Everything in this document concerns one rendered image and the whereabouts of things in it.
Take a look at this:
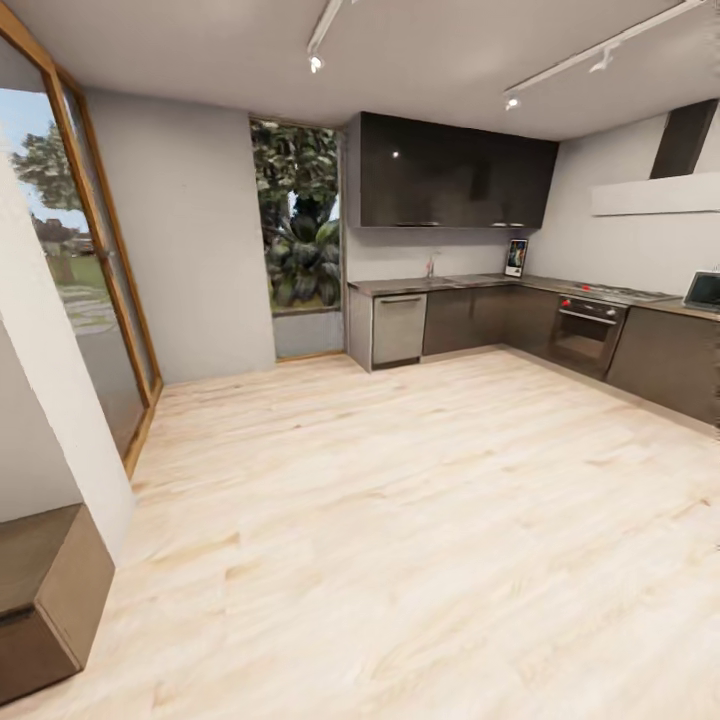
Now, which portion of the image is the poster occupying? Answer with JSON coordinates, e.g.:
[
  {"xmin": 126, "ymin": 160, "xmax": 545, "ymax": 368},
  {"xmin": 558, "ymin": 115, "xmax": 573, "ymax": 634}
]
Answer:
[{"xmin": 503, "ymin": 237, "xmax": 529, "ymax": 278}]

